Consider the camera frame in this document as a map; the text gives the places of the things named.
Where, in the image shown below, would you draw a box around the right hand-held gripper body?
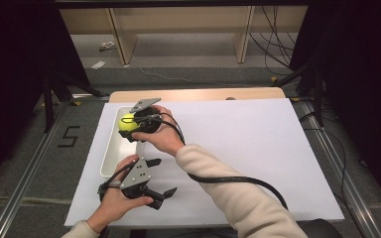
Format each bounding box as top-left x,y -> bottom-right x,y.
128,97 -> 164,135

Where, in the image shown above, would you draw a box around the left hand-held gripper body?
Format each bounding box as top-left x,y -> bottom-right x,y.
118,158 -> 157,200

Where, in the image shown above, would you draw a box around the yellow tennis ball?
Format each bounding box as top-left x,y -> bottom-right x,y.
117,113 -> 140,133

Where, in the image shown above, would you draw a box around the white plastic bin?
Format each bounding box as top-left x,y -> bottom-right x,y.
99,105 -> 148,179

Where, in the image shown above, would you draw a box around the person's right hand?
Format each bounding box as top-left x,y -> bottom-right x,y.
131,104 -> 187,158

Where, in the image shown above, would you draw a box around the person's left hand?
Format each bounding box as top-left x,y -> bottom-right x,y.
85,154 -> 155,235

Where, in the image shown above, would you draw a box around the wooden table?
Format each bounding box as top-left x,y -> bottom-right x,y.
108,86 -> 287,104

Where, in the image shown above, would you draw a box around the white flat paper scrap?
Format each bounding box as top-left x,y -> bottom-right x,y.
90,59 -> 108,70

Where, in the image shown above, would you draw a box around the crumpled paper scrap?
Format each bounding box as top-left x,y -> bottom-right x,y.
98,40 -> 118,53

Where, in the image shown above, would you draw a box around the black tripod stand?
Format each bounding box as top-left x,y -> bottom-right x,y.
40,69 -> 104,134
272,61 -> 325,129

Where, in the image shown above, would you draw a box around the white board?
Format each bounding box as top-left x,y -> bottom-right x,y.
63,97 -> 345,228

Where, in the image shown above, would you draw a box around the wooden shelf unit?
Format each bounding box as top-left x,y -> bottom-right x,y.
59,5 -> 310,66

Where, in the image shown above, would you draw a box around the black curtain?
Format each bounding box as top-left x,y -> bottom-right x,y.
0,0 -> 91,196
290,0 -> 381,207

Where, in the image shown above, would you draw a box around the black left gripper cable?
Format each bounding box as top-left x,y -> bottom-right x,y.
96,161 -> 137,203

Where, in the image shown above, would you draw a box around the white floor cable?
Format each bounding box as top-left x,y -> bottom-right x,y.
138,66 -> 253,89

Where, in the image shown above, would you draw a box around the aluminium floor rail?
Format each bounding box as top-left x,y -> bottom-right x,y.
292,98 -> 381,238
0,93 -> 111,238

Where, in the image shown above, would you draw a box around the black hanging cables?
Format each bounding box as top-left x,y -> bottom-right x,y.
248,4 -> 300,77

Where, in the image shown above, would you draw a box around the black floor cable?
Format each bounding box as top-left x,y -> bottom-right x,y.
299,111 -> 366,238

